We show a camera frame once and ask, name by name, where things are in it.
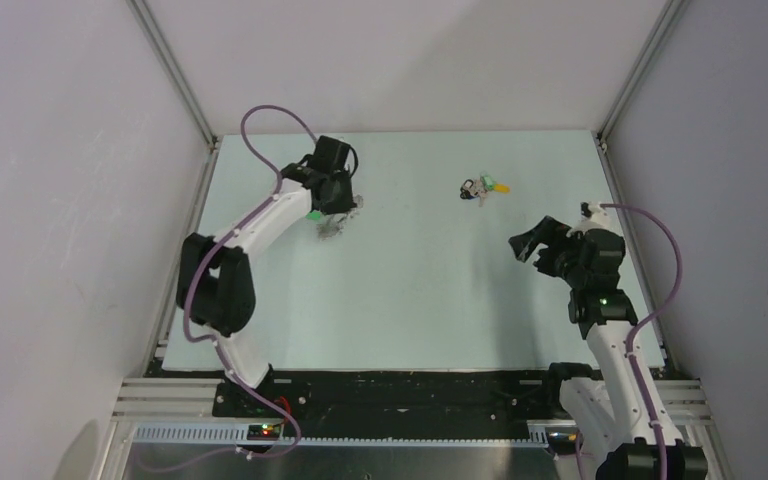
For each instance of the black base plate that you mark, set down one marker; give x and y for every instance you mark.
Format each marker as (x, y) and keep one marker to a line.
(411, 403)

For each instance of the left small circuit board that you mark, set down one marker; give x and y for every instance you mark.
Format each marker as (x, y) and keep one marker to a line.
(264, 432)

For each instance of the right aluminium frame post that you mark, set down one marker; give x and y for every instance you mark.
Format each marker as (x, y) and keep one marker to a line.
(665, 23)

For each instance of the left aluminium frame post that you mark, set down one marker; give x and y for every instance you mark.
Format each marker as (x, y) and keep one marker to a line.
(153, 32)

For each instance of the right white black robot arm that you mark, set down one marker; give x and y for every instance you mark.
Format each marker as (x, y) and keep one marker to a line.
(622, 421)

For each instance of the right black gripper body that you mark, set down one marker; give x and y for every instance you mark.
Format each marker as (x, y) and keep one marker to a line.
(560, 260)

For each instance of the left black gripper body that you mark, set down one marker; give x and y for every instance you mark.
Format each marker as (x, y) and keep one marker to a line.
(341, 198)

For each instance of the right small circuit board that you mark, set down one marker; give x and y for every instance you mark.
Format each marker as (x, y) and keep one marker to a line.
(559, 440)

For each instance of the large silver keyring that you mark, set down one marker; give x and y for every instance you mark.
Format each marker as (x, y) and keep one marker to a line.
(330, 226)

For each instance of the aluminium frame post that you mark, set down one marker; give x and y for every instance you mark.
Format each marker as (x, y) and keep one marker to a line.
(665, 23)
(153, 32)

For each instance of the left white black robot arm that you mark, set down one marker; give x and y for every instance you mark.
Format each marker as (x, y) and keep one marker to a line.
(215, 286)

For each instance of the grey slotted cable duct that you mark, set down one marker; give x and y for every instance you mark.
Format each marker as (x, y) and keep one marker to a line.
(238, 434)

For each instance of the bunch of coloured keys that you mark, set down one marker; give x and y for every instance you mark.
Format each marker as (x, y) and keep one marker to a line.
(479, 188)

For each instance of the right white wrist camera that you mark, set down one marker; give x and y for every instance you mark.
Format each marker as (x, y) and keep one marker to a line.
(593, 217)

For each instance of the small circuit board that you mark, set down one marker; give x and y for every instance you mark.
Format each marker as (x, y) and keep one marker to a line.
(264, 432)
(559, 440)

